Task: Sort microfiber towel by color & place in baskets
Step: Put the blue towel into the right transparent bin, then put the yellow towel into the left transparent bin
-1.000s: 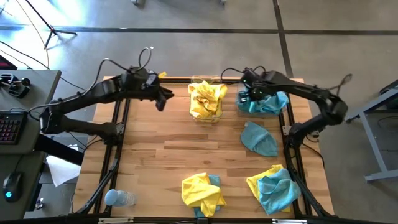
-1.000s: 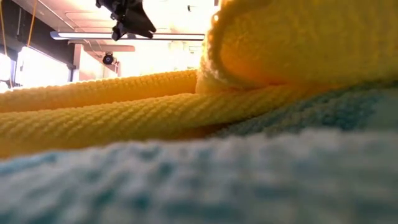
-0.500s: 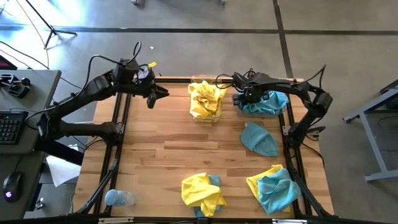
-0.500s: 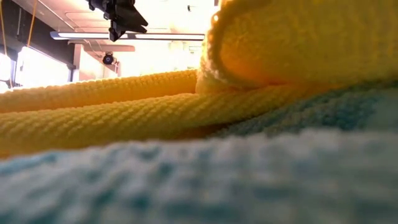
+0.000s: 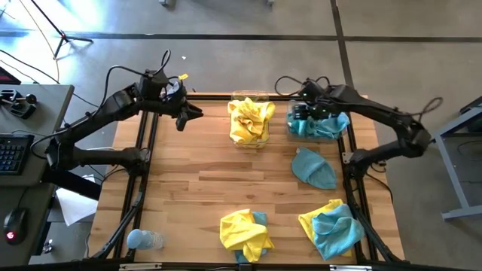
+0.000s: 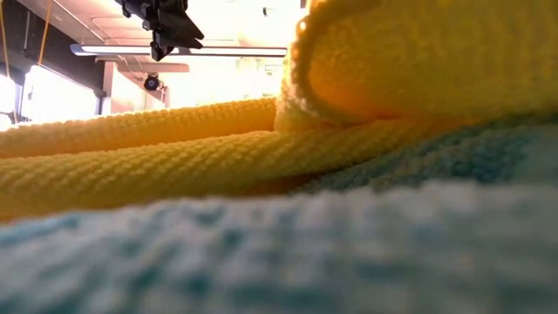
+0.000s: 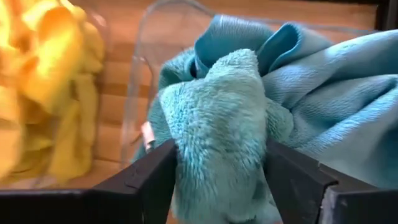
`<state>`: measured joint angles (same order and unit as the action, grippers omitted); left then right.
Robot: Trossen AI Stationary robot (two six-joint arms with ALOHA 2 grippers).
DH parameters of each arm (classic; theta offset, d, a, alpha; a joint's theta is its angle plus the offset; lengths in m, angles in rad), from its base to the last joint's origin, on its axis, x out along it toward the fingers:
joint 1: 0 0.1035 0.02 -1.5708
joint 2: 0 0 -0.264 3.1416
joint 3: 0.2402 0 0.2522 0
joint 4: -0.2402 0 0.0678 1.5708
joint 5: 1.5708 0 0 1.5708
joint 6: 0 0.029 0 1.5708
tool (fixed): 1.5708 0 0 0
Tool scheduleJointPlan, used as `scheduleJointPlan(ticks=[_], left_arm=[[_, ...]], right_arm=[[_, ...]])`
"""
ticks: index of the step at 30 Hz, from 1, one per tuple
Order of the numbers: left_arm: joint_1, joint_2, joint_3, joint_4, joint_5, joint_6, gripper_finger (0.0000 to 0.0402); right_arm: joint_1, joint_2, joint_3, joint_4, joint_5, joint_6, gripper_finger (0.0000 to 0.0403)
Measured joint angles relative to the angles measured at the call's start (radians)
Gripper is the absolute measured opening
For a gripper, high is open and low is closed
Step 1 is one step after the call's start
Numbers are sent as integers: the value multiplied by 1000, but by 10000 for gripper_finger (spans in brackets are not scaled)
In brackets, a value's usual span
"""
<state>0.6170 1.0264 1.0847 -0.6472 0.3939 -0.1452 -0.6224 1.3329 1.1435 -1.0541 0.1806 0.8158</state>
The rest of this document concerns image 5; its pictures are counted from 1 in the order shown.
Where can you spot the silver metal bracket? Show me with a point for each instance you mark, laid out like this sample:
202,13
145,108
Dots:
350,268
140,266

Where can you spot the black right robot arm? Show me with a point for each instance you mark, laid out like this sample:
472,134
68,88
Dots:
376,110

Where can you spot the black tripod stand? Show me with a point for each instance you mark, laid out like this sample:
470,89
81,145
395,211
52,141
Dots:
63,36

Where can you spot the grey metal table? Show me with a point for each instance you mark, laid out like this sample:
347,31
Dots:
453,177

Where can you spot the clear plastic basket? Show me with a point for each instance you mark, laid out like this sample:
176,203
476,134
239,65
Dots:
290,106
250,93

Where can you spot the black metal table frame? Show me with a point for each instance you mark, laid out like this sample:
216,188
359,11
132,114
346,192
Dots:
214,97

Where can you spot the black desk mount clamp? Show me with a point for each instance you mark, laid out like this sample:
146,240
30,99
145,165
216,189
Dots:
22,109

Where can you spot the clear plastic water bottle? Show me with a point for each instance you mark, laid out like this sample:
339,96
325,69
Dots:
150,240

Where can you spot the small yellow tag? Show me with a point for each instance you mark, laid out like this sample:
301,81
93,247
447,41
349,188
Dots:
183,77

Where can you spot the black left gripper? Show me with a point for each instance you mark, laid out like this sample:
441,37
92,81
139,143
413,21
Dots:
177,103

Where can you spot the black computer mouse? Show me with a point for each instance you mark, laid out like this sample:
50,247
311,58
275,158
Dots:
15,226

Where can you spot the white paper sheet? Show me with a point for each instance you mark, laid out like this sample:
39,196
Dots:
75,207

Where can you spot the grey desk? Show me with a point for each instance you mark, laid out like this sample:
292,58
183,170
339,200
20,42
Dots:
49,113

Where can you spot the black monitor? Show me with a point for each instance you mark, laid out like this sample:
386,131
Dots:
7,78

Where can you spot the black keyboard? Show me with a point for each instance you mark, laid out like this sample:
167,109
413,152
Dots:
13,154

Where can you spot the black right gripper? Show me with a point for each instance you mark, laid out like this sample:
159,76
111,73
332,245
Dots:
320,111

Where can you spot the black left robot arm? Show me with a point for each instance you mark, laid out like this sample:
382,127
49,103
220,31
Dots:
120,107

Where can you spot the black desk support beam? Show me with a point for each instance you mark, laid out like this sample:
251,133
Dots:
75,185

